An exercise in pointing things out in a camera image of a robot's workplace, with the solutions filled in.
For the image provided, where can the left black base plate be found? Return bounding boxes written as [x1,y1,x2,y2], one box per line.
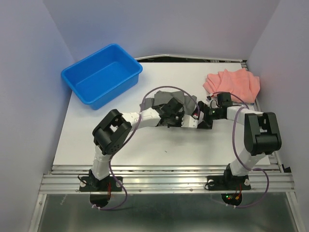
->
[78,176,123,192]

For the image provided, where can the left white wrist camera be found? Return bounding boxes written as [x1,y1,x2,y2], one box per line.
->
[181,115,198,129]

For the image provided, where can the blue plastic bin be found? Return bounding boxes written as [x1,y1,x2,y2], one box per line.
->
[61,44,143,110]

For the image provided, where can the aluminium rail frame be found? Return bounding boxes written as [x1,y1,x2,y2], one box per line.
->
[30,60,305,232]

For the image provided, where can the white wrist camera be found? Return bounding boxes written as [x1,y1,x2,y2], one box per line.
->
[206,96,219,109]
[181,115,198,129]

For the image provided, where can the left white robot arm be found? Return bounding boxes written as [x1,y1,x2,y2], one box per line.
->
[87,98,184,190]

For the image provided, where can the grey skirt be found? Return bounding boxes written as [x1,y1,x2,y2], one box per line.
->
[140,90,197,115]

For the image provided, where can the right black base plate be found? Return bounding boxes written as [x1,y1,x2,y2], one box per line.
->
[204,175,251,191]

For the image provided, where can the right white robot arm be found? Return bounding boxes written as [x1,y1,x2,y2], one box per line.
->
[194,92,282,190]

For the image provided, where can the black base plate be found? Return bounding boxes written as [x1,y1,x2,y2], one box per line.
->
[78,176,123,192]
[204,175,251,191]

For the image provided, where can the pink folded skirt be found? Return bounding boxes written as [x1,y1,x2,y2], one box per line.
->
[203,68,260,103]

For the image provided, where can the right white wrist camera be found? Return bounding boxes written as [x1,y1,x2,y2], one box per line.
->
[206,96,219,109]

